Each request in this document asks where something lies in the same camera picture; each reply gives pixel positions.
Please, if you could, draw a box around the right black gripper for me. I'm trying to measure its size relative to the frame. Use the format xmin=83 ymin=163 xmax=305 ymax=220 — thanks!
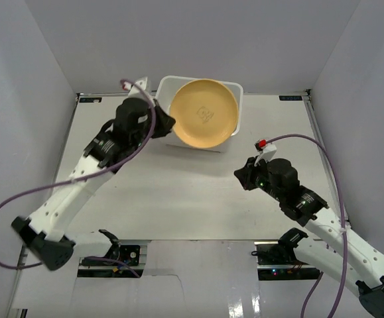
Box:
xmin=233 ymin=156 xmax=284 ymax=203

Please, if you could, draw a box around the yellow plastic plate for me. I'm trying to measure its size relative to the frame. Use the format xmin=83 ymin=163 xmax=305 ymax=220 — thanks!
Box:
xmin=169 ymin=79 xmax=239 ymax=149

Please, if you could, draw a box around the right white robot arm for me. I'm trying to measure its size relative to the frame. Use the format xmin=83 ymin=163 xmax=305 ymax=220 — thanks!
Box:
xmin=233 ymin=157 xmax=384 ymax=317

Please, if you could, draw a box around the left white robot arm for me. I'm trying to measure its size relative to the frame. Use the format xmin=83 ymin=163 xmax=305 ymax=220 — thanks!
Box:
xmin=11 ymin=97 xmax=176 ymax=271

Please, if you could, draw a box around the white plastic bin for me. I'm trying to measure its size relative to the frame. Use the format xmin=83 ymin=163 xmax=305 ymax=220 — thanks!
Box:
xmin=155 ymin=76 xmax=243 ymax=152

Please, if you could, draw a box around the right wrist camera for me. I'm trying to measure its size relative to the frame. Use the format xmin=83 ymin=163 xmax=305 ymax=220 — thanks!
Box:
xmin=254 ymin=139 xmax=277 ymax=166

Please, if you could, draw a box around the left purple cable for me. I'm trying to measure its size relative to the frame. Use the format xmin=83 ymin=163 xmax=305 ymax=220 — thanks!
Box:
xmin=0 ymin=78 xmax=158 ymax=278

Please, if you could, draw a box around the purple cable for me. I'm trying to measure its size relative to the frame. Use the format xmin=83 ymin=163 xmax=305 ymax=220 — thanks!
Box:
xmin=256 ymin=134 xmax=349 ymax=318
xmin=0 ymin=78 xmax=158 ymax=278

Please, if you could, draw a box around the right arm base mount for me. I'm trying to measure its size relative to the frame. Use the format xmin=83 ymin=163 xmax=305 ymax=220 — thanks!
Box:
xmin=251 ymin=228 xmax=320 ymax=282

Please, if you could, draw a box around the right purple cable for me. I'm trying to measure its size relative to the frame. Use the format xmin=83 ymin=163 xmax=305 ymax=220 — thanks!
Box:
xmin=256 ymin=134 xmax=349 ymax=318

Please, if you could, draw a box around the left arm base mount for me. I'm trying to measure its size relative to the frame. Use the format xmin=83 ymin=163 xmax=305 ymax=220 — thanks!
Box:
xmin=78 ymin=229 xmax=143 ymax=278

